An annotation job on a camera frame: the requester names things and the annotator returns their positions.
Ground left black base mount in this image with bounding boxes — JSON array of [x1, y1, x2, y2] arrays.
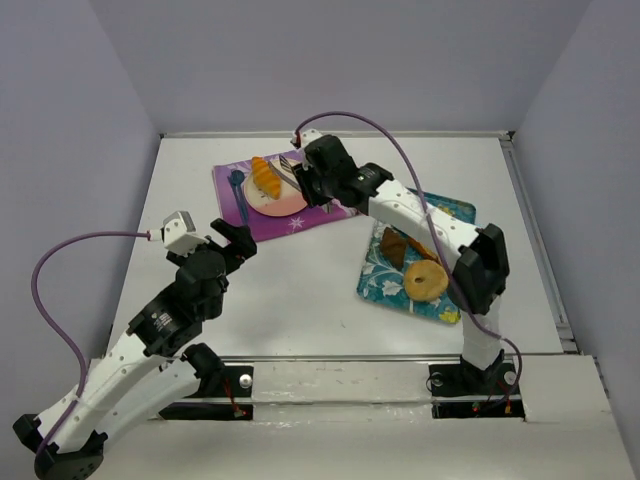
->
[[157, 343, 254, 421]]

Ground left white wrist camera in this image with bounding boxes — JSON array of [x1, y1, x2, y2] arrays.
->
[[161, 210, 206, 256]]

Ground blue plastic spoon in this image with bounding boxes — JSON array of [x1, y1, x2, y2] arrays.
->
[[228, 169, 249, 226]]

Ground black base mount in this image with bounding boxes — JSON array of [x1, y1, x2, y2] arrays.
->
[[425, 362, 525, 420], [157, 343, 254, 421]]

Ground dark brown bread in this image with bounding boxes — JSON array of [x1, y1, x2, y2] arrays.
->
[[379, 227, 408, 271]]

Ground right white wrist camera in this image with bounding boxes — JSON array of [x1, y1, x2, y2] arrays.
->
[[291, 128, 323, 149]]

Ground purple floral placemat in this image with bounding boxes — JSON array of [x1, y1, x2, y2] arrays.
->
[[212, 150, 358, 242]]

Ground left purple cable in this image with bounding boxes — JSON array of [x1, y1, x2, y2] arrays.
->
[[29, 230, 164, 454]]

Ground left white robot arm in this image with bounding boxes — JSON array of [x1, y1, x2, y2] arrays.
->
[[13, 211, 257, 479]]

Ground light round bun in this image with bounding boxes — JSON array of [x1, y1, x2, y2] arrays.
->
[[404, 260, 449, 302]]

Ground orange croissant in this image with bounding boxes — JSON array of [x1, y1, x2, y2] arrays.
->
[[251, 156, 282, 200]]

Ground purple cable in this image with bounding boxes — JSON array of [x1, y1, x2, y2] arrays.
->
[[29, 230, 164, 454], [294, 110, 524, 406]]

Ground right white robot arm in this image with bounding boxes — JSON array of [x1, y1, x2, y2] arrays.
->
[[292, 129, 510, 372]]

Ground cream and pink plate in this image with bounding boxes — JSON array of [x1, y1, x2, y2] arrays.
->
[[243, 173, 307, 217]]

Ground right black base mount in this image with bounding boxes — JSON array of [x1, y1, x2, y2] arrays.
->
[[425, 362, 525, 420]]

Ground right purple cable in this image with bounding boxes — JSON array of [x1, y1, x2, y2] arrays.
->
[[294, 110, 524, 406]]

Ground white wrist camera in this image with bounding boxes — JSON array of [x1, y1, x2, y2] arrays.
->
[[291, 128, 323, 149], [161, 210, 206, 256]]

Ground sliced bread piece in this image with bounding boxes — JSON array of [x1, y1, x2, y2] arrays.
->
[[407, 237, 440, 263]]

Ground metal tongs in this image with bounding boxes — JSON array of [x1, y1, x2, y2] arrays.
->
[[269, 154, 301, 192]]

